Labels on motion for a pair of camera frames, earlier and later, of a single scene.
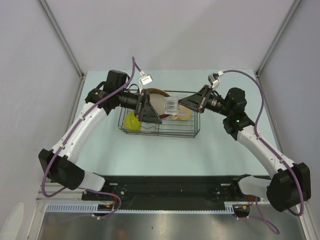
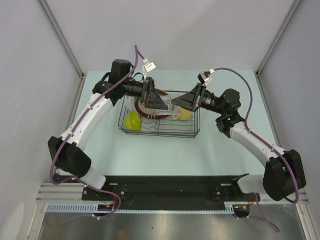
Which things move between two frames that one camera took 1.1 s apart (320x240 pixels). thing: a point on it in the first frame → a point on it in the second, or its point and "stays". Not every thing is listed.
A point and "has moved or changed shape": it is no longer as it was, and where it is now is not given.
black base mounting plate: x=168 y=188 stays
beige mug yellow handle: x=184 y=113 stays
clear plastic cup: x=171 y=105 has moved or changed shape
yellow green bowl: x=130 y=122 stays
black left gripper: x=144 y=111 → x=151 y=99
